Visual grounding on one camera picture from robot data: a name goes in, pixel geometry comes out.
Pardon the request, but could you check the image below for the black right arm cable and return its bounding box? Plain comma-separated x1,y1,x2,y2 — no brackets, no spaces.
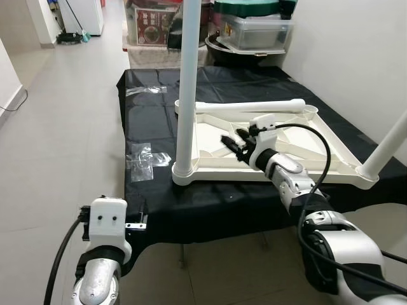
380,248,407,265

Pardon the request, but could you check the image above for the clear plastic storage box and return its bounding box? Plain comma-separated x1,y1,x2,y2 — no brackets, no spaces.
223,16,296,53

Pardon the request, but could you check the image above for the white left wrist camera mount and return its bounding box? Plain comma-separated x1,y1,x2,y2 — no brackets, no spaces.
88,197,133,264

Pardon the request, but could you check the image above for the long clear tape strip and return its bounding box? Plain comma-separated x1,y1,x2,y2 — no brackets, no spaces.
125,85,169,97

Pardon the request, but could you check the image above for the black wok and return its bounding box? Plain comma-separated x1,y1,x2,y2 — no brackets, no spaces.
205,32,287,65

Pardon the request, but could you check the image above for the red printed cardboard box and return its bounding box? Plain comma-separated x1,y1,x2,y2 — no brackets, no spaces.
129,0,179,46

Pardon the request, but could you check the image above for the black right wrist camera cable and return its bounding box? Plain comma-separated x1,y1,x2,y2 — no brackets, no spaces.
272,123,407,296

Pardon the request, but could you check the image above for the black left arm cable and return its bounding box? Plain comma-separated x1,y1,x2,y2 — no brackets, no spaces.
43,203,93,305

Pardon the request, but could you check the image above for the white box appliance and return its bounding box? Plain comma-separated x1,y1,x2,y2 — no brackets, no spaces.
64,0,104,36

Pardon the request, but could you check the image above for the mop with dark head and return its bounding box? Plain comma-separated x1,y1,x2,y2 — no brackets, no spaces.
56,0,93,45

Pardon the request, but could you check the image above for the white plastic table leg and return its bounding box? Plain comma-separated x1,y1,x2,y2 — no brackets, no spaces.
172,0,204,186
194,98,307,115
357,111,407,182

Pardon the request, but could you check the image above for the green pot lid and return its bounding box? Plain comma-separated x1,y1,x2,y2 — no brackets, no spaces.
213,0,284,17

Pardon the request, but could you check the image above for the crumpled clear tape patch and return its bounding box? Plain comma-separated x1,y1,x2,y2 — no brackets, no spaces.
127,143,172,182

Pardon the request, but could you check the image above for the beige cloth covered bench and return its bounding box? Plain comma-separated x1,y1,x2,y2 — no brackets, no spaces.
124,43,210,68

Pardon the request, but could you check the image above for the speckled grey right wrist camera mount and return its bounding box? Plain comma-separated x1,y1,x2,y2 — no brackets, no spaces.
247,116,278,168

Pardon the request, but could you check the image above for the black tablecloth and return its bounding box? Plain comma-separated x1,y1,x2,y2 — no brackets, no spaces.
116,65,407,277

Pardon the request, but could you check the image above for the thin black wall cable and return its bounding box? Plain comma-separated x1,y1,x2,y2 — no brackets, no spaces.
0,89,29,115

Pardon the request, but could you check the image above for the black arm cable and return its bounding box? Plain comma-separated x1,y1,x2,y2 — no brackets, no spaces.
380,248,407,265
43,203,93,305

